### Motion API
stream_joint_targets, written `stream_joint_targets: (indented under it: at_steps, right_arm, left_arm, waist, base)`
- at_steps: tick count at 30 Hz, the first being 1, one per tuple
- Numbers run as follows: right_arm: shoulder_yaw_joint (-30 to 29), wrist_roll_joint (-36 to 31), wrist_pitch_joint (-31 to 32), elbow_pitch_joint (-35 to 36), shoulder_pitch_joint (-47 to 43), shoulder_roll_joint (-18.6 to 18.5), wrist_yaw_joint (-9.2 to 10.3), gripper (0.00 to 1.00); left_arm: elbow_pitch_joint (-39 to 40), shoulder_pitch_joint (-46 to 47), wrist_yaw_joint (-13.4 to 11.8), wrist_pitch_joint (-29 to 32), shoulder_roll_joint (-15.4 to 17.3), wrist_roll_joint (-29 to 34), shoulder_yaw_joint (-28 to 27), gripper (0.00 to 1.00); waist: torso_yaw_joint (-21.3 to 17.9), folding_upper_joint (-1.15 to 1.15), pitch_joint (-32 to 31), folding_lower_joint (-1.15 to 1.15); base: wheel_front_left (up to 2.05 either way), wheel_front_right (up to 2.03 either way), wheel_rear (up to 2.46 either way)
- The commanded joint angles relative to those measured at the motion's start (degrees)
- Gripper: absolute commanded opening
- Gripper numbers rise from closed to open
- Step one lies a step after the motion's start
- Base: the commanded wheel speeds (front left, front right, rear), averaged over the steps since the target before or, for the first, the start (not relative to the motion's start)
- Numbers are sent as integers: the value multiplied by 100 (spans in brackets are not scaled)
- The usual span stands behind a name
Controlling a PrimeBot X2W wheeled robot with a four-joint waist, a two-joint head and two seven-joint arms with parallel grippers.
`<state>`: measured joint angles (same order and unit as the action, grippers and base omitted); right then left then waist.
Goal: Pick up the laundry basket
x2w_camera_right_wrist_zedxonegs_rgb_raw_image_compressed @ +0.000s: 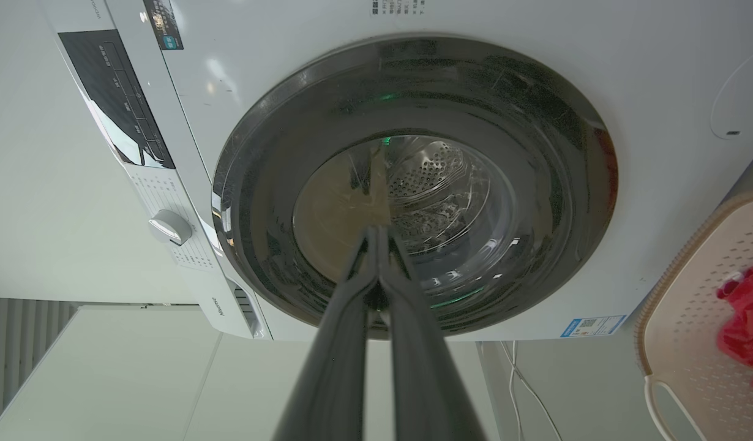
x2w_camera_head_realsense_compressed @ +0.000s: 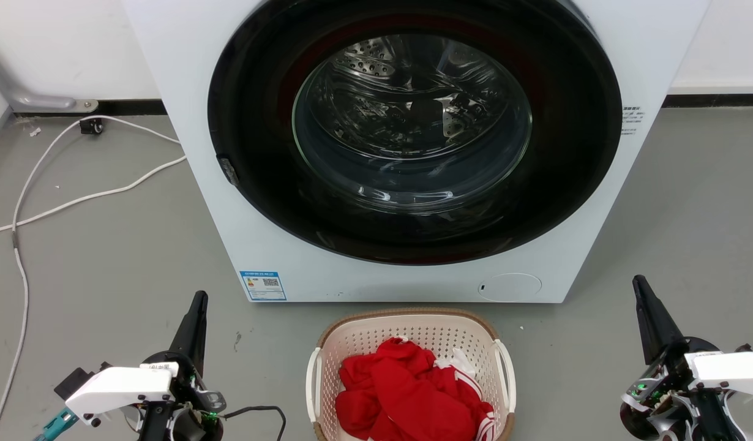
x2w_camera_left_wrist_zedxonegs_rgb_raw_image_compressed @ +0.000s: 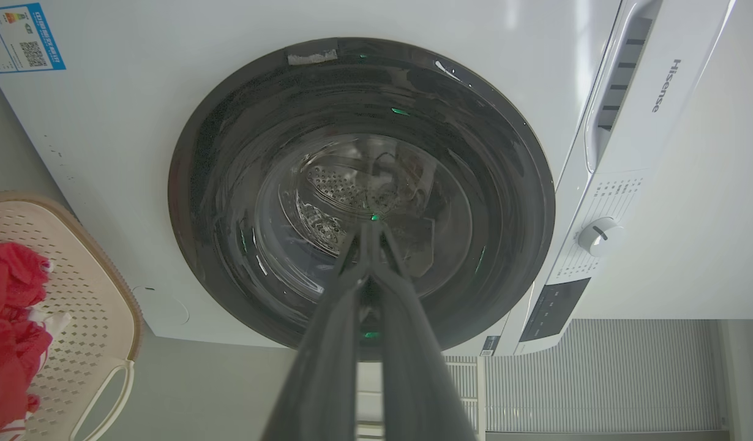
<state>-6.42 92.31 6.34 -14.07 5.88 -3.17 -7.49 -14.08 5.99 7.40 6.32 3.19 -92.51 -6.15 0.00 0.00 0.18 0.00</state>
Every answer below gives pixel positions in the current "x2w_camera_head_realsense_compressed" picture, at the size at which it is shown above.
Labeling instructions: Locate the steel washer drum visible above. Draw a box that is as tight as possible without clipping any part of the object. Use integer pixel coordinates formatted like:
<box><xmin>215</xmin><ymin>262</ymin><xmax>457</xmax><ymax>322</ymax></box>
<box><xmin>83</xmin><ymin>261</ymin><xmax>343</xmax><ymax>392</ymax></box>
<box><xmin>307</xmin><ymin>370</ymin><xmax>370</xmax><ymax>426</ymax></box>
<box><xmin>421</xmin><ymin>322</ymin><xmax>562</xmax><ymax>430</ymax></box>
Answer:
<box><xmin>293</xmin><ymin>34</ymin><xmax>533</xmax><ymax>215</ymax></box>

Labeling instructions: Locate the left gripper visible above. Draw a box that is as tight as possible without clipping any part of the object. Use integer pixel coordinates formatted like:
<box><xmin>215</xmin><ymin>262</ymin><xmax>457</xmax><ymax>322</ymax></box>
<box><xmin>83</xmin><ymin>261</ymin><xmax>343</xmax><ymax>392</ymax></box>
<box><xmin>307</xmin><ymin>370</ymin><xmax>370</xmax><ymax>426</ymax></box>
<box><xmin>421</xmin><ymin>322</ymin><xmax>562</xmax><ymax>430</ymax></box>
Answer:
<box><xmin>64</xmin><ymin>291</ymin><xmax>227</xmax><ymax>441</ymax></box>

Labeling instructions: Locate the round white filter cover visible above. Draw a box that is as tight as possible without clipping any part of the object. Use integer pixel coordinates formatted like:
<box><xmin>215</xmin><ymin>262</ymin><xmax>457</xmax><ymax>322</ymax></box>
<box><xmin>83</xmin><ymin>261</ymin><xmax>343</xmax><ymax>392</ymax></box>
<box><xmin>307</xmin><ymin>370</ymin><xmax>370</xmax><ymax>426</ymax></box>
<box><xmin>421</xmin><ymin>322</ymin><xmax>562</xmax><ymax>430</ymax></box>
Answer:
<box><xmin>478</xmin><ymin>273</ymin><xmax>543</xmax><ymax>303</ymax></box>

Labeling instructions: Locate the white front-load washing machine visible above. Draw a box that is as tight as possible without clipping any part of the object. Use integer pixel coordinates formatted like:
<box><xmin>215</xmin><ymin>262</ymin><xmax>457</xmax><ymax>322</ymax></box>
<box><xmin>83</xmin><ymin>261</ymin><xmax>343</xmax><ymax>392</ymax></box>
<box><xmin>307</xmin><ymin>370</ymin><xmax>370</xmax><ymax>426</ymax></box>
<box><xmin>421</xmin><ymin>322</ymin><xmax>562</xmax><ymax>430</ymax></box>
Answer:
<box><xmin>121</xmin><ymin>0</ymin><xmax>711</xmax><ymax>304</ymax></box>

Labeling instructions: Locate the beige perforated laundry basket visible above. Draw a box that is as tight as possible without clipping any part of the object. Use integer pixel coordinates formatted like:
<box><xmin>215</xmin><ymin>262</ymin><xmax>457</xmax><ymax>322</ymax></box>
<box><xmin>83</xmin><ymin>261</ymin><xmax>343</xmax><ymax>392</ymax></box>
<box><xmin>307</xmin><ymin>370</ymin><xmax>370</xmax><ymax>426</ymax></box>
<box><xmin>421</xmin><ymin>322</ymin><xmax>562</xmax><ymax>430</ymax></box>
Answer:
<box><xmin>306</xmin><ymin>308</ymin><xmax>517</xmax><ymax>441</ymax></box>

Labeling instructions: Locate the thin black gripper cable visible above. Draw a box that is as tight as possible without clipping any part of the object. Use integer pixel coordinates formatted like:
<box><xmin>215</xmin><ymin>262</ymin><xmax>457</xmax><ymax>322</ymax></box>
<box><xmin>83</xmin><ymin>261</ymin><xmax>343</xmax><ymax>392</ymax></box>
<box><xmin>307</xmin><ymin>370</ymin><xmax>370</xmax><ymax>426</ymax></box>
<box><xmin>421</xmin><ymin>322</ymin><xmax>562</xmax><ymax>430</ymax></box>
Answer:
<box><xmin>220</xmin><ymin>405</ymin><xmax>287</xmax><ymax>441</ymax></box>

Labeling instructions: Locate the teal plastic connector piece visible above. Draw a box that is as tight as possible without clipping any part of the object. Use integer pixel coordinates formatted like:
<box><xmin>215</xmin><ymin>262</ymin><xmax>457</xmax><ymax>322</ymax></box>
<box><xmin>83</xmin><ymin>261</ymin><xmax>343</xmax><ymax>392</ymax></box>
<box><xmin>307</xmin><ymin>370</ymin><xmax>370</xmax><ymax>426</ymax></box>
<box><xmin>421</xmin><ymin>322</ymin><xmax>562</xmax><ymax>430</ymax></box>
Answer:
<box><xmin>32</xmin><ymin>407</ymin><xmax>79</xmax><ymax>441</ymax></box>

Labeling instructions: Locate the long looping white floor cable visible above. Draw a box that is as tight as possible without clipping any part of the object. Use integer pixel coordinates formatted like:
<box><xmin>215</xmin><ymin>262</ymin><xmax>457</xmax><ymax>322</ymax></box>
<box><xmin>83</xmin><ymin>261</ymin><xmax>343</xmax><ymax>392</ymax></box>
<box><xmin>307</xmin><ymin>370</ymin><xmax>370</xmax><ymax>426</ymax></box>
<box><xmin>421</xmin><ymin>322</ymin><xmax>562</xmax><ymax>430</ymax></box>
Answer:
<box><xmin>0</xmin><ymin>115</ymin><xmax>182</xmax><ymax>441</ymax></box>

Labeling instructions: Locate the red garment with white stripes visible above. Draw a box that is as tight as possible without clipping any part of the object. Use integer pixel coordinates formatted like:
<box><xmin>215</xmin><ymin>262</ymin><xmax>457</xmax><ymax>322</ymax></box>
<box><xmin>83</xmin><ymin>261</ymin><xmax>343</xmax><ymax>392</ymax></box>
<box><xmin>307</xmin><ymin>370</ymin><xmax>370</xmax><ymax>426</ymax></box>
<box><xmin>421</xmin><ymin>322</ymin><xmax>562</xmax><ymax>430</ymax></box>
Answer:
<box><xmin>335</xmin><ymin>337</ymin><xmax>496</xmax><ymax>441</ymax></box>

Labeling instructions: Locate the blue energy label sticker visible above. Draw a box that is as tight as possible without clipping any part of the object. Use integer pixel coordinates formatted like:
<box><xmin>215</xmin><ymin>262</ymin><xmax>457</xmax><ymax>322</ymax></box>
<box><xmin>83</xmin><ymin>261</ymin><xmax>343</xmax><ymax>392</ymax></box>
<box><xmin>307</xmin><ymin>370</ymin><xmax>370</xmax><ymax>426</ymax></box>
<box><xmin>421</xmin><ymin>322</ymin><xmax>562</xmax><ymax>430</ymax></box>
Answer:
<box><xmin>239</xmin><ymin>270</ymin><xmax>288</xmax><ymax>302</ymax></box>

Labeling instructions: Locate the black round glass washer door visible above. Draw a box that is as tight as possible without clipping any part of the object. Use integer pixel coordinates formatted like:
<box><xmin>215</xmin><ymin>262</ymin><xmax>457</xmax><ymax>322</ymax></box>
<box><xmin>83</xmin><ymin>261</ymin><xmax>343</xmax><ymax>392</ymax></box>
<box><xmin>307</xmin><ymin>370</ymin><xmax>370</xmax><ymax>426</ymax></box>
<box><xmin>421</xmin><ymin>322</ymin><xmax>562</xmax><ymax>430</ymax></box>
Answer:
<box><xmin>207</xmin><ymin>0</ymin><xmax>623</xmax><ymax>266</ymax></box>

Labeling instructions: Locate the grey wall pipe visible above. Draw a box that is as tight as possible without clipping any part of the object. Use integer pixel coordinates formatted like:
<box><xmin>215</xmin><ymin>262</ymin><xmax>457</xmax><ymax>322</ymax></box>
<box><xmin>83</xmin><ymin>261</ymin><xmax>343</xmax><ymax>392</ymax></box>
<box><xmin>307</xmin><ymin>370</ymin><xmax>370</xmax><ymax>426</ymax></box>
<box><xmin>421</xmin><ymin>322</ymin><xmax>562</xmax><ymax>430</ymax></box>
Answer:
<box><xmin>0</xmin><ymin>42</ymin><xmax>100</xmax><ymax>114</ymax></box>

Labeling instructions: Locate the small printed text sticker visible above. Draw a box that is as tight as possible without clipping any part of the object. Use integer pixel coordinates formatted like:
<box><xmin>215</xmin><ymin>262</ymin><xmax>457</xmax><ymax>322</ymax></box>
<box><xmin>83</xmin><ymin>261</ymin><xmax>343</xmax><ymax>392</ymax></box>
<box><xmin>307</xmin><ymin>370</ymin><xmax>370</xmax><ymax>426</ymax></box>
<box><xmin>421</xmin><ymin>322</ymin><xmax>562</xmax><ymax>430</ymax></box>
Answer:
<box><xmin>620</xmin><ymin>105</ymin><xmax>645</xmax><ymax>136</ymax></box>

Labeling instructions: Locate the thick white floor cable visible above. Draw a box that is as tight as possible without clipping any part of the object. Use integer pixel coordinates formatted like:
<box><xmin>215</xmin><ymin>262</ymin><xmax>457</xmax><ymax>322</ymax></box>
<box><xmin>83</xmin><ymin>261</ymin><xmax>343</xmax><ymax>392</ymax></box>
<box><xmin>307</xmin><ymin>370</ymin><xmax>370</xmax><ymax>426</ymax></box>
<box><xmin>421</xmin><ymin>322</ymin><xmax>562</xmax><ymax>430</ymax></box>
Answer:
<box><xmin>0</xmin><ymin>155</ymin><xmax>187</xmax><ymax>238</ymax></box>

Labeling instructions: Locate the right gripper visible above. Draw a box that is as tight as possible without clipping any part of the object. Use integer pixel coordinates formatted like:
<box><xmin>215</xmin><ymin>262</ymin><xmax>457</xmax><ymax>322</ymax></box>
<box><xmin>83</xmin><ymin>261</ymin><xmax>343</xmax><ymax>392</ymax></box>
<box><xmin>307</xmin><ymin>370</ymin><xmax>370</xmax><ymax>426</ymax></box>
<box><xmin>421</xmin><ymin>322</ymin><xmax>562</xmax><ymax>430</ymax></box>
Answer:
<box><xmin>620</xmin><ymin>275</ymin><xmax>753</xmax><ymax>441</ymax></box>

